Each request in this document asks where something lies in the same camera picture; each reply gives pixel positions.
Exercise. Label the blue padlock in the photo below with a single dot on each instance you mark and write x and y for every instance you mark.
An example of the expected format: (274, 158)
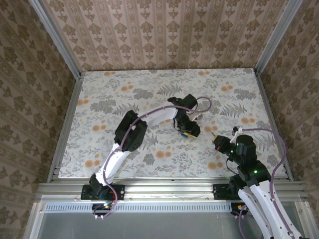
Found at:
(185, 136)

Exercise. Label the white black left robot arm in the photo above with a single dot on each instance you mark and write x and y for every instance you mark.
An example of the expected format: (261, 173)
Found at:
(112, 161)

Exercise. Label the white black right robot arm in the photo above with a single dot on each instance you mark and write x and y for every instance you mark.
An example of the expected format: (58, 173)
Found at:
(261, 206)

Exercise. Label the floral table mat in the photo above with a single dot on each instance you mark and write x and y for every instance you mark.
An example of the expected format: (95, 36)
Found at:
(112, 87)

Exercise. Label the grey metal panel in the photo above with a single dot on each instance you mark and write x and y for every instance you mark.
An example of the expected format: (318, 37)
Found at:
(162, 226)

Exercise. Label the aluminium side rail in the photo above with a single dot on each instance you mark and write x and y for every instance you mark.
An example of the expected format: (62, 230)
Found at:
(274, 124)
(66, 124)

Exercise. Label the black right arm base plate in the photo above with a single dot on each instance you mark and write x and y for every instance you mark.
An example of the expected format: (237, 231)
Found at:
(220, 191)

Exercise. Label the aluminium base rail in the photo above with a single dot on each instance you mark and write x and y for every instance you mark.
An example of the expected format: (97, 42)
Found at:
(169, 189)

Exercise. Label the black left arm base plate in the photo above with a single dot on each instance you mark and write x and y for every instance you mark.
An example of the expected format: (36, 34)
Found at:
(119, 191)

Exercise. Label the aluminium frame post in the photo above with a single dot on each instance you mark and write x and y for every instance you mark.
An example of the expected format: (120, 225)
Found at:
(276, 37)
(59, 42)

